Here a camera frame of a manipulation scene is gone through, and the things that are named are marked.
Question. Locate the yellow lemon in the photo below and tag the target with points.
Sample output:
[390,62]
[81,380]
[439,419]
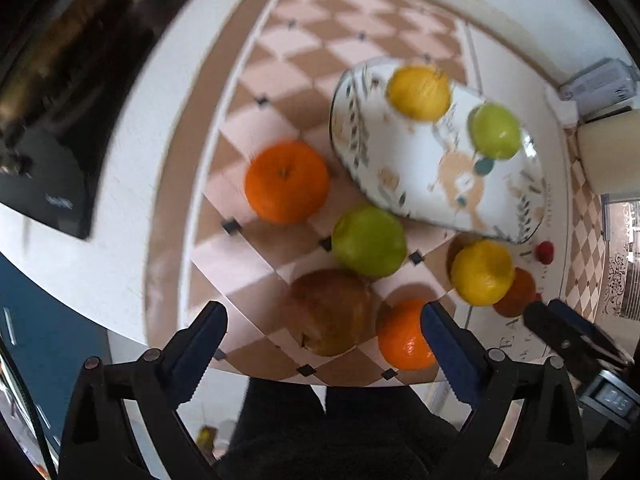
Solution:
[419,92]

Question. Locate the orange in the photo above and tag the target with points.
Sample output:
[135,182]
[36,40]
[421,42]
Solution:
[405,337]
[286,182]

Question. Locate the brown pear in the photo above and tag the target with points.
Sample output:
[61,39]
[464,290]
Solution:
[332,311]

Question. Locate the white patterned screen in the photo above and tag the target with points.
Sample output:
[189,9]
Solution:
[622,260]

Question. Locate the black gas stove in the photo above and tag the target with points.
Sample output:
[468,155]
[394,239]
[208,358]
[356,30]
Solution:
[75,110]

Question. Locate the yellow pear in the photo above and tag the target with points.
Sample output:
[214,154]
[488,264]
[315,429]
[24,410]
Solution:
[482,272]

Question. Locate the blue cabinet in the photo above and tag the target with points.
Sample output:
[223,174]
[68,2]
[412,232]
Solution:
[50,335]

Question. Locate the beige utensil holder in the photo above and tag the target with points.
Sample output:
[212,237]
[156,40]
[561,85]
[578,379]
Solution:
[610,150]

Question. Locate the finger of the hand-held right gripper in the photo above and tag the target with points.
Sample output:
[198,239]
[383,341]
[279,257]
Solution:
[585,330]

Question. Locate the small red plum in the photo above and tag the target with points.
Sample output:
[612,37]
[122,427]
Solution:
[545,251]

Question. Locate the white floral oval plate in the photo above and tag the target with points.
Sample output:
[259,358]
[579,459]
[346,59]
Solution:
[400,160]

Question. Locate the checkered brown table mat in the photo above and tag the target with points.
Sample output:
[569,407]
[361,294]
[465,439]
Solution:
[300,60]

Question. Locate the green apple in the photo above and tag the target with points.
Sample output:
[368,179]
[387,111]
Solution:
[495,130]
[368,241]

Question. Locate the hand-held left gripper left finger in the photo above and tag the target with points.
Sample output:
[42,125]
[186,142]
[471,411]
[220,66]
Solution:
[192,360]

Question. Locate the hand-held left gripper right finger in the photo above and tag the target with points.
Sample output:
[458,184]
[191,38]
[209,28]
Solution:
[450,355]

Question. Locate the dark red apple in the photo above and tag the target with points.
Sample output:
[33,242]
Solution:
[522,296]

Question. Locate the grey spray can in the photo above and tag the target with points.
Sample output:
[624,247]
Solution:
[595,80]

